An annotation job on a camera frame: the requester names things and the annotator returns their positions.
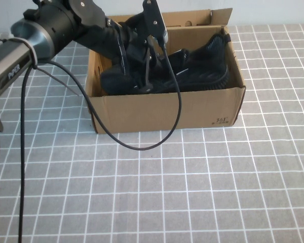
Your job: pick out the brown cardboard shoe box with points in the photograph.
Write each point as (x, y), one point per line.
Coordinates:
(154, 114)

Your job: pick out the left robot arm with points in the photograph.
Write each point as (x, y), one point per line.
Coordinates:
(53, 30)

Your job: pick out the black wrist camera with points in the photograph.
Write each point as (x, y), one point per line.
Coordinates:
(154, 20)

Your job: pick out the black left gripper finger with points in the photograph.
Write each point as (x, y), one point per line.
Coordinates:
(146, 71)
(125, 50)

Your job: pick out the grey grid tablecloth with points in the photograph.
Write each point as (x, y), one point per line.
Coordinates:
(167, 189)

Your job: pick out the black mesh sneaker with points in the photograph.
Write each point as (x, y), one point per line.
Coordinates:
(212, 50)
(182, 57)

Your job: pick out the grey zip tie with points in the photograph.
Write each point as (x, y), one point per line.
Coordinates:
(33, 54)

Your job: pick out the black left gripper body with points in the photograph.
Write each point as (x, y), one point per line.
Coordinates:
(135, 38)

